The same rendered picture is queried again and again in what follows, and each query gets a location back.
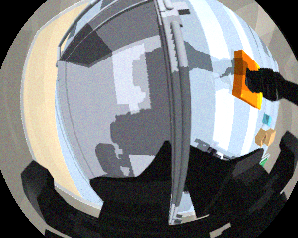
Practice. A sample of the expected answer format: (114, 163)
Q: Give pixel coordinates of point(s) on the light blue block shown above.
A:
(267, 120)

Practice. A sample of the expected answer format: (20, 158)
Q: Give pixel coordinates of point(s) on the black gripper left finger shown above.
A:
(154, 185)

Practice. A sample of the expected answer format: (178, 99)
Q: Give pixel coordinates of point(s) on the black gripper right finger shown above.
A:
(207, 176)

